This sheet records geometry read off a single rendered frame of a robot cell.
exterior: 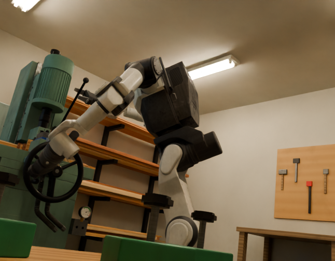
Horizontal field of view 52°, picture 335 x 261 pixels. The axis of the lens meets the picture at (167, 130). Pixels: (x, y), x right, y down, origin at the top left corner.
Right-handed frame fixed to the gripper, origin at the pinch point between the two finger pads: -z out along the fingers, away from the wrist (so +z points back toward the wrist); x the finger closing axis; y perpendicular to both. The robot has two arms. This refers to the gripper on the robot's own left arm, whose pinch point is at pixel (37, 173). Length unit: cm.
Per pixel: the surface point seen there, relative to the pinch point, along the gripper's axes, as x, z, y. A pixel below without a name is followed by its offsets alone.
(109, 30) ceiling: 231, -48, 135
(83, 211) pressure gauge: 27.1, -21.9, -21.9
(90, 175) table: 42.0, -17.5, -8.1
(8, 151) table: 7.8, -16.8, 21.2
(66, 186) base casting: 27.7, -21.7, -6.0
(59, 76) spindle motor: 51, 1, 47
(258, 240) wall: 302, -108, -166
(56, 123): 59, -31, 35
